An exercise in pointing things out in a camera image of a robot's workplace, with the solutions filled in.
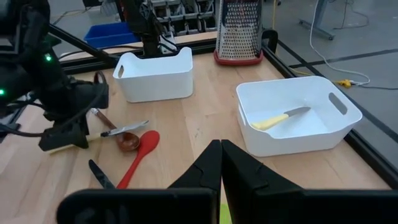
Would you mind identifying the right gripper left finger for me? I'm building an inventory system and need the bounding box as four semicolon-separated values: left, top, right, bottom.
57;139;223;224

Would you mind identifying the steel box grater red handle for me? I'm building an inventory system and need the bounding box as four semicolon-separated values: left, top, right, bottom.
213;0;265;67

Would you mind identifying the red silicone spoon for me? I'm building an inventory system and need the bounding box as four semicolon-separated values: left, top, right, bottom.
116;129;161;190

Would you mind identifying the green silicone spoon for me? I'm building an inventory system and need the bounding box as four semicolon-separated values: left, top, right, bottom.
219;203;233;224

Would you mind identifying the grey table foot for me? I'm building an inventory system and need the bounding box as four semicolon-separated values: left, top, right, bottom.
298;0;336;41

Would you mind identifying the cream-handled table knife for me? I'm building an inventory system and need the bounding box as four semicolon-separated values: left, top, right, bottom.
250;106;312;131
48;120;150;156
88;159;116;190

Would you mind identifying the blue plastic crate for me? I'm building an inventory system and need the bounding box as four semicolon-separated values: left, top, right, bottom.
83;21;141;50

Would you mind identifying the brown wooden spoon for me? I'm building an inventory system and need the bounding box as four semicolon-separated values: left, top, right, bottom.
90;108;141;152

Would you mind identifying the white cable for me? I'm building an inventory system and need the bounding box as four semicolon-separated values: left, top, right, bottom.
309;0;371;86

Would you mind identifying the grey parts shelf rack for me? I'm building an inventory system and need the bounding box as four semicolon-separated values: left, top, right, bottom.
139;0;218;35

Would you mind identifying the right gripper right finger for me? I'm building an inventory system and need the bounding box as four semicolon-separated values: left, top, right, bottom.
221;139;398;224

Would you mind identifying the white plastic bin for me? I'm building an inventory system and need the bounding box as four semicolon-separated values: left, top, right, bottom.
235;76;364;158
113;46;194;103

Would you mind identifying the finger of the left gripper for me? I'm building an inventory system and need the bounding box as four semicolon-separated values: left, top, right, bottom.
38;122;90;152

